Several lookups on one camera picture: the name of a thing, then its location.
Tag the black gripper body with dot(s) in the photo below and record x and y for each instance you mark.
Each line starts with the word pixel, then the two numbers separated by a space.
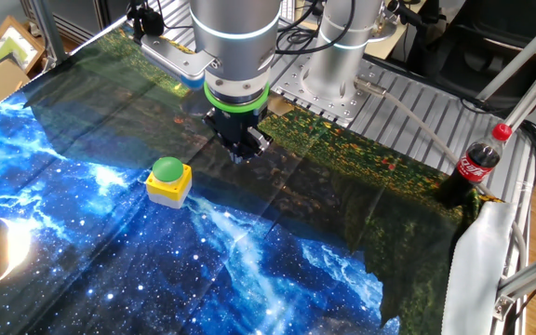
pixel 237 123

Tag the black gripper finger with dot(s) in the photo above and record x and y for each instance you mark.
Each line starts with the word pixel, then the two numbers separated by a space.
pixel 258 142
pixel 217 130

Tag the yellow box green push button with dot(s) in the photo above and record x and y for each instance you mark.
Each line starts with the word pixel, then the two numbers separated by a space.
pixel 168 188

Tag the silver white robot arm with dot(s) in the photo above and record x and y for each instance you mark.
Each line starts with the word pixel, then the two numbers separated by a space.
pixel 235 46

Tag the starry night sky cloth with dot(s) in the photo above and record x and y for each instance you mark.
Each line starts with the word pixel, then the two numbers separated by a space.
pixel 156 260

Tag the beige desk board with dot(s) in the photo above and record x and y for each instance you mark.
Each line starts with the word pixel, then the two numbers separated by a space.
pixel 389 46

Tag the cola bottle red cap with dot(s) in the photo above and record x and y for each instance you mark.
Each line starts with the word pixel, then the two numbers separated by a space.
pixel 475 165

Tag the black office chair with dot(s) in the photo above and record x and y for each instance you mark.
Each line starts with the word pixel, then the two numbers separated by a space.
pixel 482 51

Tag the white cloth strip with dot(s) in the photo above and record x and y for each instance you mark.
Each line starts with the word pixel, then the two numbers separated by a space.
pixel 477 270

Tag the aluminium frame post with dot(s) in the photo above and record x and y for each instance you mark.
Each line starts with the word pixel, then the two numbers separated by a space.
pixel 533 274
pixel 524 51
pixel 49 32
pixel 535 95

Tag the wooden picture frame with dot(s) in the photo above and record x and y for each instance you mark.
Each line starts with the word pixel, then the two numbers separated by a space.
pixel 9 46

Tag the metal corner bracket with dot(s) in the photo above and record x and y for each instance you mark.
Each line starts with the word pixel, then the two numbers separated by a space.
pixel 503 307

